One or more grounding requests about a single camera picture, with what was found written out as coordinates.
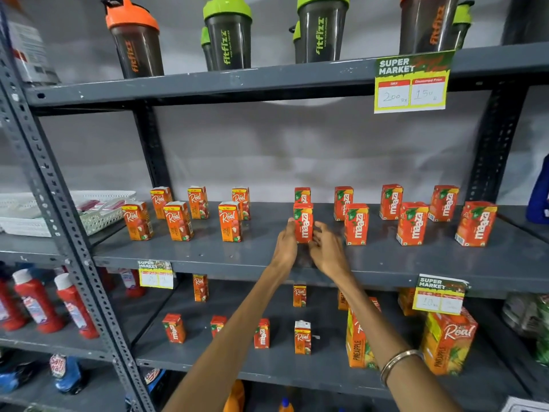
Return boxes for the person's left forearm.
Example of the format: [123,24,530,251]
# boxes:
[162,264,289,412]

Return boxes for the pink packets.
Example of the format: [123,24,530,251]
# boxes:
[76,199,126,213]

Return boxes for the green lid shaker bottle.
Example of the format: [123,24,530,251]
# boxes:
[201,26,214,72]
[297,0,350,63]
[289,21,306,64]
[450,1,475,50]
[203,0,253,72]

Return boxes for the orange lid shaker bottle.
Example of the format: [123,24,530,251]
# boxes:
[399,0,460,55]
[101,0,165,79]

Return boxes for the silver bangle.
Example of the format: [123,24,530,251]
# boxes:
[379,349,425,387]

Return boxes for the small yellow green price tag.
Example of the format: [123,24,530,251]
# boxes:
[137,260,174,290]
[412,274,469,316]

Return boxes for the dark blue bottle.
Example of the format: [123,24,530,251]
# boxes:
[526,154,549,225]

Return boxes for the green packaged goods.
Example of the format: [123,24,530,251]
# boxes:
[501,294,549,366]

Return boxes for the white printed box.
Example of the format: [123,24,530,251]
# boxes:
[501,397,549,412]

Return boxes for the white plastic basket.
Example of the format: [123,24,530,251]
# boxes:
[0,193,53,237]
[69,191,137,236]

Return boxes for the grey metal shelving rack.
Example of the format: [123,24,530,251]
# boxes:
[498,205,549,244]
[0,219,129,412]
[0,0,549,412]

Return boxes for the group of orange juice cartons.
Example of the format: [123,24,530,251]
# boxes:
[121,186,251,243]

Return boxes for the clear packet with label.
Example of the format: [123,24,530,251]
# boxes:
[6,19,61,86]

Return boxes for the person's right hand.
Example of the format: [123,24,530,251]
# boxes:
[308,221,351,281]

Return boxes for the person's right forearm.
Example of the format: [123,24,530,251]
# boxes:
[332,272,463,412]

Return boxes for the person's left hand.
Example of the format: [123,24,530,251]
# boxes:
[271,218,299,273]

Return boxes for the orange plastic bottle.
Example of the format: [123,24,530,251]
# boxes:
[223,379,246,412]

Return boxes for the large yellow green price tag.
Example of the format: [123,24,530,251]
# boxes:
[374,50,455,114]

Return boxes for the rows of red mango cartons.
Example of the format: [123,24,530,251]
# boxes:
[294,184,498,247]

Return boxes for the large pineapple juice carton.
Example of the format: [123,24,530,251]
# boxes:
[420,308,478,376]
[346,297,382,369]
[397,288,423,317]

